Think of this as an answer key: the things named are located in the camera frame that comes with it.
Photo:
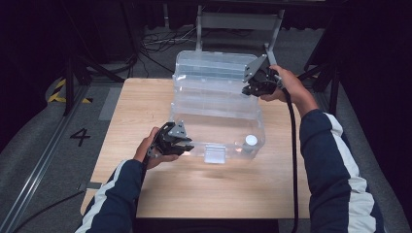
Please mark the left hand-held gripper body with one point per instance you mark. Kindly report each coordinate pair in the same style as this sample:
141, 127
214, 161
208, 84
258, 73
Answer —
168, 139

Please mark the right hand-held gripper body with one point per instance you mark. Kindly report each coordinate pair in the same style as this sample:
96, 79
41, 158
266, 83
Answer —
264, 79

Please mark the clear plastic storage box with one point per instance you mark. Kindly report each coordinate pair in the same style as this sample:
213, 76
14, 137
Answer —
213, 110

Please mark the small bottle with white cap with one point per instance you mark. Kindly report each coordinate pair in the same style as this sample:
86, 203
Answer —
250, 142

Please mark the person's left hand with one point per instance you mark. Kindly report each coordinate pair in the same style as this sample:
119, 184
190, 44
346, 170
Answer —
145, 152

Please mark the person's right hand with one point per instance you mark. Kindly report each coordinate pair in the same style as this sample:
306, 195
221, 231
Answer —
291, 89

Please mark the grey metal stand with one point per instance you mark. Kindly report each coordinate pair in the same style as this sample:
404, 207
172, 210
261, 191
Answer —
238, 20

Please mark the grey floor patch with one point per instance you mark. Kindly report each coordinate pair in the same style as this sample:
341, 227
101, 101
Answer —
110, 103

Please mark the black metal stand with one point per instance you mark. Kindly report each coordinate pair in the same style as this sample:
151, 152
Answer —
68, 81
333, 93

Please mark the small grey floor tape piece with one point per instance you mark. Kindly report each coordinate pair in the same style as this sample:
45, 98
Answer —
89, 186

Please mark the yellow black floor tape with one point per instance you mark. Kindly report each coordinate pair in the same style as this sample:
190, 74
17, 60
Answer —
55, 97

